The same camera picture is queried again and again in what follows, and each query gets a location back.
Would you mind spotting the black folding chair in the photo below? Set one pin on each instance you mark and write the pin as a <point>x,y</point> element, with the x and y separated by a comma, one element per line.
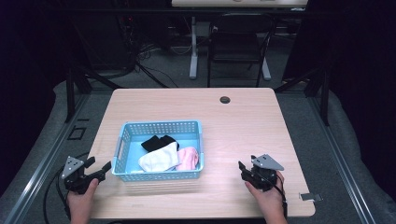
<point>238,46</point>

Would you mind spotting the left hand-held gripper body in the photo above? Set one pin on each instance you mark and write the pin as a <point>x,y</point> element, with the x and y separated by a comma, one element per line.
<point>75,179</point>

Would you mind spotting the person's left hand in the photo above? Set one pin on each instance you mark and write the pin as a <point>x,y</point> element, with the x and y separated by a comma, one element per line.
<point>81,200</point>

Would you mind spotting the person's right hand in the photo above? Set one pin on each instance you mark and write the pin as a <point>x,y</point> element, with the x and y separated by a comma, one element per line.
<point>268,200</point>

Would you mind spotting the black metal frame stand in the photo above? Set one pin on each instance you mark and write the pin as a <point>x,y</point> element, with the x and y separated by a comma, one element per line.
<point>324,93</point>
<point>70,93</point>

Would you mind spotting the black sock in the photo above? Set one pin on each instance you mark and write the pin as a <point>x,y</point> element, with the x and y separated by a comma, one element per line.
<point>155,143</point>

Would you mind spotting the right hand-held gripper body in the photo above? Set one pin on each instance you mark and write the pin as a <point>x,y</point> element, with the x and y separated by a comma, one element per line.
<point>264,174</point>

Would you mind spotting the light blue plastic basket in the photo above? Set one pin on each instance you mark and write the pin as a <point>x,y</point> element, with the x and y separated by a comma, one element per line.
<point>130,155</point>

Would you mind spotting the white sock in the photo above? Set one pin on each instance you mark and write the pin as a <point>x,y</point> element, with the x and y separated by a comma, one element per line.
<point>160,159</point>

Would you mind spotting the white-legged desk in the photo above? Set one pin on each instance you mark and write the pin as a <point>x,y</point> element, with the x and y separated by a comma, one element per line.
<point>236,2</point>

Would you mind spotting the aluminium floor rail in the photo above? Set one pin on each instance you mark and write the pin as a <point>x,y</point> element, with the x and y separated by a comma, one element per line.
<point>341,158</point>
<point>40,169</point>

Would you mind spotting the pink sock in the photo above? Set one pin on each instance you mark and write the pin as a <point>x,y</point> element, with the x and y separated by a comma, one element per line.
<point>188,158</point>

